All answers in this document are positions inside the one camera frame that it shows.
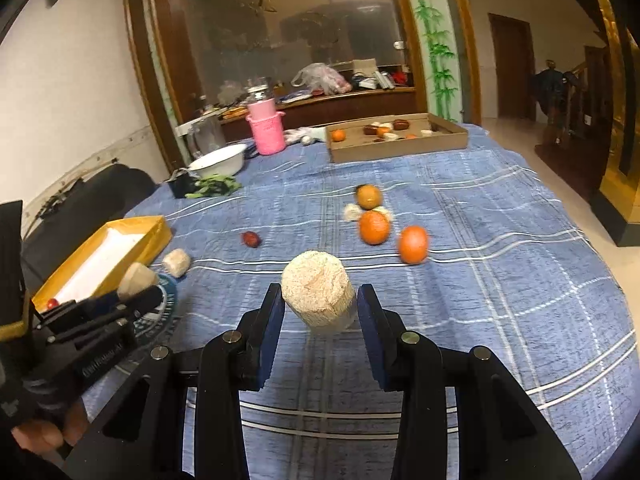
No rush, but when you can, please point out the flat cardboard tray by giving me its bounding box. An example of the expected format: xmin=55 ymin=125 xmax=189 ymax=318
xmin=325 ymin=113 xmax=469 ymax=164

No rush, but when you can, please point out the small black container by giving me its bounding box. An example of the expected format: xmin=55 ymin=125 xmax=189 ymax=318
xmin=167 ymin=169 xmax=201 ymax=199

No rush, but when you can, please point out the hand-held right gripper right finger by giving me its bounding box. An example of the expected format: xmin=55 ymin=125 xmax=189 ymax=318
xmin=356 ymin=283 xmax=583 ymax=480

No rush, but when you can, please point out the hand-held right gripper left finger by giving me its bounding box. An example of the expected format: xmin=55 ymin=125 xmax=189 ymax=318
xmin=62 ymin=282 xmax=287 ymax=480

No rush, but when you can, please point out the glass pitcher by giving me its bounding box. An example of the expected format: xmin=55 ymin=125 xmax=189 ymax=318
xmin=176 ymin=112 xmax=228 ymax=161

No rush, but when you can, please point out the large beige sugarcane cylinder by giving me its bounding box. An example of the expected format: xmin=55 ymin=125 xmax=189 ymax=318
xmin=281 ymin=251 xmax=357 ymax=335

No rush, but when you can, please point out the blue checked tablecloth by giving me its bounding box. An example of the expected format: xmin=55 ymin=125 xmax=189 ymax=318
xmin=82 ymin=122 xmax=638 ymax=480

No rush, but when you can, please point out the yellow box with white lining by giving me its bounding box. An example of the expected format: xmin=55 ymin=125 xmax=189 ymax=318
xmin=31 ymin=215 xmax=173 ymax=313

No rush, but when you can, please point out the dark hanging coat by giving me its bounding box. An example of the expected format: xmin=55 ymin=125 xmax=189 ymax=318
xmin=531 ymin=59 xmax=583 ymax=126

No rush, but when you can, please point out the wooden door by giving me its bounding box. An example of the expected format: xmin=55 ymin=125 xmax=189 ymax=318
xmin=488 ymin=12 xmax=537 ymax=122

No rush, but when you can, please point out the white cloth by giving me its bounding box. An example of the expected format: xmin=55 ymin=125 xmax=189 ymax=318
xmin=284 ymin=127 xmax=328 ymax=147

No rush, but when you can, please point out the pink bottle in knitted sleeve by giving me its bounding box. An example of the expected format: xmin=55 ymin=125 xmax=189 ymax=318
xmin=245 ymin=100 xmax=287 ymax=157

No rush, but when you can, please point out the wooden sideboard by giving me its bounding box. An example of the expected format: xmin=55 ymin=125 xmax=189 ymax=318
xmin=220 ymin=87 xmax=418 ymax=142

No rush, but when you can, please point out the bamboo painted panel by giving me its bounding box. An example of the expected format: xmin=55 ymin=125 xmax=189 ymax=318
xmin=398 ymin=0 xmax=463 ymax=123

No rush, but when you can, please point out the green leafy vegetable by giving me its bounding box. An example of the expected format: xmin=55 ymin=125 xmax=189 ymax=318
xmin=185 ymin=174 xmax=244 ymax=199

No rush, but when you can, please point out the glass jar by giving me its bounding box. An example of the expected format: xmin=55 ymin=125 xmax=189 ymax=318
xmin=246 ymin=77 xmax=275 ymax=105

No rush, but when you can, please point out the white enamel bowl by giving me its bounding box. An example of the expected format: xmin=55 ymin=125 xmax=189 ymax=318
xmin=187 ymin=143 xmax=249 ymax=179

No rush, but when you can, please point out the wooden framed glass partition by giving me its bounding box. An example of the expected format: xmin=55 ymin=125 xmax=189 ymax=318
xmin=122 ymin=0 xmax=482 ymax=171

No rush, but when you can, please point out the black chair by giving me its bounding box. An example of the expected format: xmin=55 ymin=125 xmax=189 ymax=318
xmin=20 ymin=162 xmax=158 ymax=291

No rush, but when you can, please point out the person's left hand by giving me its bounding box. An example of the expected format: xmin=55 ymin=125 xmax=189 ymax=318
xmin=12 ymin=400 xmax=92 ymax=461

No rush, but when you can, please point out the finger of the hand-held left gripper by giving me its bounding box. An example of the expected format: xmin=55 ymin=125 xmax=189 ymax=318
xmin=37 ymin=290 xmax=127 ymax=327
xmin=47 ymin=286 xmax=164 ymax=347

